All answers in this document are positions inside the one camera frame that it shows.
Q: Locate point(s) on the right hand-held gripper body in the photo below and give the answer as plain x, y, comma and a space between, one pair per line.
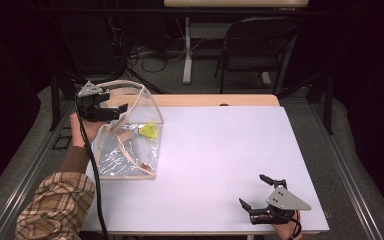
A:
286, 200

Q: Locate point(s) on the desk with white legs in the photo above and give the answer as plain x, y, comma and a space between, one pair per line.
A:
187, 50

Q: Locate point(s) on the black folding chair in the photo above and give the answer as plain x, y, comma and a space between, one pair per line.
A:
256, 36

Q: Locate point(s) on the person's left hand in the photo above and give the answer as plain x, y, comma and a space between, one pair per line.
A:
83, 130

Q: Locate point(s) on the clear plastic bag beige trim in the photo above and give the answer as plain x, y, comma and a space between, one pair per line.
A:
120, 160

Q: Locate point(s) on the black metal post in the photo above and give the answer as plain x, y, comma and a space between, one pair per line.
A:
55, 100

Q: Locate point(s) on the black stand leg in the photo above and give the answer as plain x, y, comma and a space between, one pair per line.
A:
143, 81

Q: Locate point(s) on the person's right hand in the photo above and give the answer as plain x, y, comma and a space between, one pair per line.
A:
286, 230

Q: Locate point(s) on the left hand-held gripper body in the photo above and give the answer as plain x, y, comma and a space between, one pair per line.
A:
91, 106

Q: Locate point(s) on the black square floor bracket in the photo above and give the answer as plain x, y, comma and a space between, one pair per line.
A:
56, 146

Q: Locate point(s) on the yellow shuttlecock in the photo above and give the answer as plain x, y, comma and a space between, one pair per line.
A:
149, 130

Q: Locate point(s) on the aluminium floor rail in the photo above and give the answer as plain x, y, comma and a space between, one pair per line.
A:
20, 186
350, 186

